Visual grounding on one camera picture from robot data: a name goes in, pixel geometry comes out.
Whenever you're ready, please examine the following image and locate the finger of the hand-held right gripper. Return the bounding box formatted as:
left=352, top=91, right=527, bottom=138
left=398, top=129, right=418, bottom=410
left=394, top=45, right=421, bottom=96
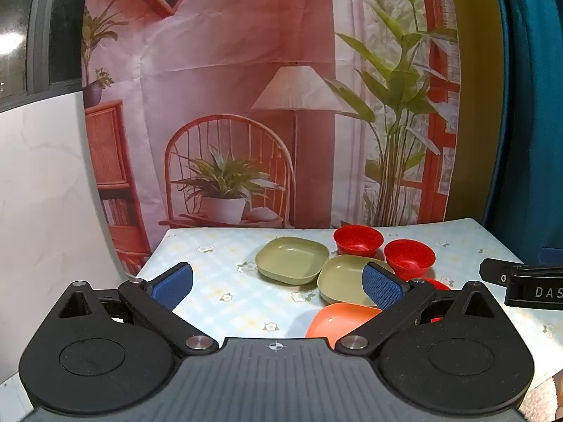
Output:
left=479, top=257, right=563, bottom=283

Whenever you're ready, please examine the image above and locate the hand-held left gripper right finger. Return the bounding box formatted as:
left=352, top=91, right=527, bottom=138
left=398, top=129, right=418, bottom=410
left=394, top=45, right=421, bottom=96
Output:
left=336, top=261, right=506, bottom=355

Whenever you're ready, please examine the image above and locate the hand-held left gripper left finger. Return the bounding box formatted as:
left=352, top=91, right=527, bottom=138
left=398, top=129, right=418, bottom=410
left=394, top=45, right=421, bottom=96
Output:
left=57, top=261, right=219, bottom=355

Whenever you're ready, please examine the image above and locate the red bowl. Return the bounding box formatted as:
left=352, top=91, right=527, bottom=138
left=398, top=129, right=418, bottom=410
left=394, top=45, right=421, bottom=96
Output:
left=408, top=276, right=453, bottom=324
left=333, top=224, right=385, bottom=258
left=384, top=238, right=436, bottom=281

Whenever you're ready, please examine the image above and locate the green square plate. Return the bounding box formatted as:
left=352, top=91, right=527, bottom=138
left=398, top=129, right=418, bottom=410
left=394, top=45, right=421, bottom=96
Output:
left=255, top=236, right=330, bottom=284
left=317, top=254, right=397, bottom=309

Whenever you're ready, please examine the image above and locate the orange square plate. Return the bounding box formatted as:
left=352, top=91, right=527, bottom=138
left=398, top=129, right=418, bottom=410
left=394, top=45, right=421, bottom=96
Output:
left=305, top=302, right=383, bottom=344

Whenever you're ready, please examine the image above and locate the floral checked tablecloth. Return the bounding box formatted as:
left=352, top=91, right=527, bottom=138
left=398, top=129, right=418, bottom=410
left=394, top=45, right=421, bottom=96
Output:
left=135, top=218, right=563, bottom=405

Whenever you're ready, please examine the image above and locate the white fluffy cloth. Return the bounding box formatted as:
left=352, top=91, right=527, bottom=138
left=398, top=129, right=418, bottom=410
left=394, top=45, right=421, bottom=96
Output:
left=525, top=371, right=563, bottom=422

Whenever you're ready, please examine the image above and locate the white marble panel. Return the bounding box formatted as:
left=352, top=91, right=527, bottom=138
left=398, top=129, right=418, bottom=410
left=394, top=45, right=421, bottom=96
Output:
left=0, top=90, right=153, bottom=388

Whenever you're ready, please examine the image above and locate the blue curtain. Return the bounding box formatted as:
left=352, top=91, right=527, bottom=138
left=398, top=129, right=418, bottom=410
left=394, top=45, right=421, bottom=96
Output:
left=480, top=0, right=563, bottom=265

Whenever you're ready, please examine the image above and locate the printed room backdrop cloth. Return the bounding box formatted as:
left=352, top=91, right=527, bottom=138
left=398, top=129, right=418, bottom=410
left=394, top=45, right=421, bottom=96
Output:
left=81, top=0, right=463, bottom=275

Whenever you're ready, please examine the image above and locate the dark window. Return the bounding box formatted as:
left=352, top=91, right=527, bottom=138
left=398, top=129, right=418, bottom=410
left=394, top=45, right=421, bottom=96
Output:
left=0, top=0, right=89, bottom=113

